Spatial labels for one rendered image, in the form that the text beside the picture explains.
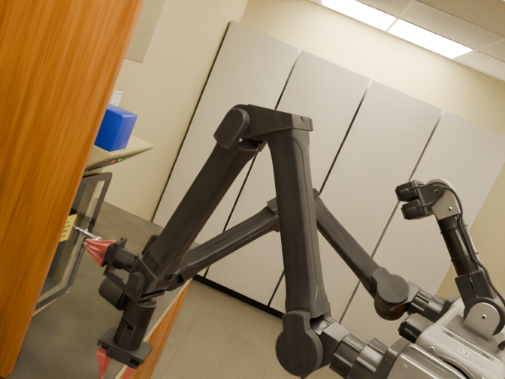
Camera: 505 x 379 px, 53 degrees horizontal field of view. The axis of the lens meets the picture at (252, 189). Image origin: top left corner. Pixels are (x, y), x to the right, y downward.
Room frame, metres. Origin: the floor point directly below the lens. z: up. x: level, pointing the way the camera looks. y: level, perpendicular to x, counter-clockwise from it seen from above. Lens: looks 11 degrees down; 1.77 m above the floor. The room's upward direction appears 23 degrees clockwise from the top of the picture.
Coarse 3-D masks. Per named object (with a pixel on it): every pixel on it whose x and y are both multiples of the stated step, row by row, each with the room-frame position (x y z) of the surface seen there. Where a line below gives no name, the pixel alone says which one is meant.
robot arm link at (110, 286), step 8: (112, 272) 0.98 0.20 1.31; (120, 272) 0.99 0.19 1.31; (128, 272) 1.00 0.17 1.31; (136, 272) 0.92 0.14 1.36; (104, 280) 0.98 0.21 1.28; (112, 280) 0.98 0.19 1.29; (120, 280) 0.97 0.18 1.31; (128, 280) 0.92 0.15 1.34; (136, 280) 0.91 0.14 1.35; (144, 280) 0.91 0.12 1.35; (104, 288) 0.97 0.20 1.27; (112, 288) 0.97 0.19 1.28; (120, 288) 0.96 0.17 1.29; (128, 288) 0.92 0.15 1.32; (136, 288) 0.91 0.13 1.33; (104, 296) 0.97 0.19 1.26; (112, 296) 0.96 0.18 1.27; (120, 296) 0.96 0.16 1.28; (136, 296) 0.91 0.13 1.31; (144, 296) 0.93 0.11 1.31; (152, 296) 0.95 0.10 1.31; (112, 304) 0.96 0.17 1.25
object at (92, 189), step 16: (96, 176) 1.32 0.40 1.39; (112, 176) 1.42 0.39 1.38; (80, 192) 1.26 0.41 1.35; (96, 192) 1.35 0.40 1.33; (80, 208) 1.29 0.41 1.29; (96, 208) 1.39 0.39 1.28; (80, 224) 1.33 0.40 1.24; (80, 240) 1.37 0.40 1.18; (64, 256) 1.30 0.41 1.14; (80, 256) 1.41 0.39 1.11; (48, 272) 1.24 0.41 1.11; (64, 272) 1.33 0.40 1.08; (48, 288) 1.27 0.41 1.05; (64, 288) 1.37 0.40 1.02
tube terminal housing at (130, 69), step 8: (128, 64) 1.33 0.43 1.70; (136, 64) 1.39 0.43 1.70; (120, 72) 1.30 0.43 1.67; (128, 72) 1.35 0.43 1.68; (136, 72) 1.41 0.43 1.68; (120, 80) 1.32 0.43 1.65; (128, 80) 1.37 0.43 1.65; (120, 88) 1.34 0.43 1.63; (128, 88) 1.39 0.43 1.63; (112, 96) 1.30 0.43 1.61; (128, 96) 1.41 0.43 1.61; (120, 104) 1.38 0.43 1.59; (48, 304) 1.38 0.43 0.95
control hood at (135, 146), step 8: (128, 144) 1.28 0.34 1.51; (136, 144) 1.32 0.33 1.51; (144, 144) 1.37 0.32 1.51; (152, 144) 1.41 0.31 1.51; (96, 152) 1.11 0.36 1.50; (104, 152) 1.11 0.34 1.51; (112, 152) 1.13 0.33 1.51; (120, 152) 1.17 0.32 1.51; (128, 152) 1.22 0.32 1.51; (136, 152) 1.29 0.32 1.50; (88, 160) 1.11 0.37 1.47; (96, 160) 1.11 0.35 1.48; (104, 160) 1.12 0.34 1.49; (120, 160) 1.37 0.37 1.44
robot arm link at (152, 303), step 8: (128, 296) 0.97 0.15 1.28; (120, 304) 0.96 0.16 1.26; (128, 304) 0.94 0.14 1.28; (136, 304) 0.93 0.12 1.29; (144, 304) 0.93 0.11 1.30; (152, 304) 0.95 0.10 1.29; (128, 312) 0.93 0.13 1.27; (136, 312) 0.93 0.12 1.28; (144, 312) 0.93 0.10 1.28; (152, 312) 0.95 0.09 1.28; (128, 320) 0.93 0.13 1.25; (136, 320) 0.93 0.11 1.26; (144, 320) 0.93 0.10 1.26
